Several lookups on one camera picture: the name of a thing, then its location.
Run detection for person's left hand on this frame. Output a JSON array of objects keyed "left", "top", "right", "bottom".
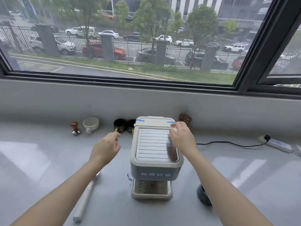
[{"left": 90, "top": 132, "right": 122, "bottom": 167}]

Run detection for person's right hand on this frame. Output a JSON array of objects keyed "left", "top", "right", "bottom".
[{"left": 169, "top": 121, "right": 199, "bottom": 158}]

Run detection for person's left forearm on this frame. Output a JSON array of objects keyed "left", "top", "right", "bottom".
[{"left": 11, "top": 159, "right": 102, "bottom": 226}]

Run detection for person's right forearm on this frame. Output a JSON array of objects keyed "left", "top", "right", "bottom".
[{"left": 185, "top": 151, "right": 274, "bottom": 226}]

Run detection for brown dried plant ball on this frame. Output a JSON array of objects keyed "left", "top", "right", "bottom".
[{"left": 178, "top": 113, "right": 193, "bottom": 128}]

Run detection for white grey espresso machine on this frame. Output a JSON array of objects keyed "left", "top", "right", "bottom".
[{"left": 130, "top": 116, "right": 184, "bottom": 202}]

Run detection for white ceramic cup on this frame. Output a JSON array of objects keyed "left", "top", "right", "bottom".
[{"left": 82, "top": 117, "right": 100, "bottom": 134}]

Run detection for black round container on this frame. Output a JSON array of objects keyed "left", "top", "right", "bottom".
[{"left": 197, "top": 183, "right": 212, "bottom": 206}]

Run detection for black metal fence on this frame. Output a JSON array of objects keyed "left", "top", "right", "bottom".
[{"left": 0, "top": 25, "right": 245, "bottom": 73}]

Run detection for row of parked cars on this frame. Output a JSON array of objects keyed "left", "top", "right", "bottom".
[{"left": 0, "top": 10, "right": 254, "bottom": 71}]

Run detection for white power strip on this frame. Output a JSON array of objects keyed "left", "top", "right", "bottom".
[{"left": 258, "top": 135, "right": 293, "bottom": 153}]

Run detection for row of green trees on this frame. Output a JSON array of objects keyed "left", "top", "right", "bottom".
[{"left": 0, "top": 0, "right": 238, "bottom": 66}]

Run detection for black cup with gold handle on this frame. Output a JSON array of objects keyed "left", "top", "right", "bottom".
[
  {"left": 127, "top": 119, "right": 136, "bottom": 135},
  {"left": 114, "top": 118, "right": 127, "bottom": 134}
]

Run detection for wooden handled coffee tamper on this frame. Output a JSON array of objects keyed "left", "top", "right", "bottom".
[{"left": 70, "top": 122, "right": 82, "bottom": 136}]

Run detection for black power cable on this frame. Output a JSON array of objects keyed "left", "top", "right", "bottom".
[{"left": 196, "top": 141, "right": 267, "bottom": 148}]

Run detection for white handled portafilter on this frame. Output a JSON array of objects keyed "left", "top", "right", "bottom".
[{"left": 73, "top": 171, "right": 101, "bottom": 223}]

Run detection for dark window frame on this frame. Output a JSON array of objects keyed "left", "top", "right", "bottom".
[{"left": 0, "top": 0, "right": 301, "bottom": 101}]

